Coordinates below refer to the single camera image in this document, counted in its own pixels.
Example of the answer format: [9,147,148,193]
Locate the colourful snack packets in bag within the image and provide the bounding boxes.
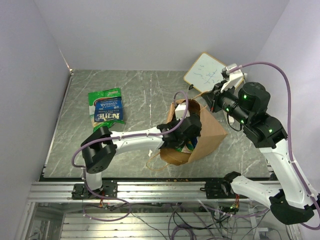
[175,136,199,154]

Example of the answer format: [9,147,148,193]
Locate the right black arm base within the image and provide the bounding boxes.
[199,171,241,199]

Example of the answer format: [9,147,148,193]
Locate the white whiteboard eraser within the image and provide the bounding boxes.
[227,115,235,125]

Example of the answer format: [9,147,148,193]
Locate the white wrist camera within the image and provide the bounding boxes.
[220,63,245,93]
[174,101,190,121]

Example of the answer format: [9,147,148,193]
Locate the aluminium frame rail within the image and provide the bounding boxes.
[27,181,286,203]

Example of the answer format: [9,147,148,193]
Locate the green Chuba chips bag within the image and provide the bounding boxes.
[88,88,125,132]

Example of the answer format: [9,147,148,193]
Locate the small whiteboard wooden frame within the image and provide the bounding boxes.
[183,51,245,93]

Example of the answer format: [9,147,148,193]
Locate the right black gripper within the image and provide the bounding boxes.
[201,79,251,126]

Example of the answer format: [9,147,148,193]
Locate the purple cable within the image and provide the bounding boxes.
[231,61,320,230]
[71,91,190,198]

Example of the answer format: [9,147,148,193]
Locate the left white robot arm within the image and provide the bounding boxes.
[80,113,202,199]

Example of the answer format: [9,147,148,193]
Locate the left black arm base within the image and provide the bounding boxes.
[71,180,118,200]

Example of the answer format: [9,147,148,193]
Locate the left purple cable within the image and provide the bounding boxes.
[71,91,190,198]

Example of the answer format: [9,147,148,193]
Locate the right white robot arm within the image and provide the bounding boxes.
[202,82,320,225]

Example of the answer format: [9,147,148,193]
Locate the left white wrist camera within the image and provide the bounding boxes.
[174,101,190,121]

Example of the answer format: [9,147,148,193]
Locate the blue Kettle vinegar chips bag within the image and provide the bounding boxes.
[93,96,124,124]

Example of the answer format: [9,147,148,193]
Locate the brown paper bag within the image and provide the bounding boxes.
[145,94,228,171]

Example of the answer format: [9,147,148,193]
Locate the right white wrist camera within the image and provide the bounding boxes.
[220,63,245,93]

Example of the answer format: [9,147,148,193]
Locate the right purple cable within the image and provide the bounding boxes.
[231,61,320,230]

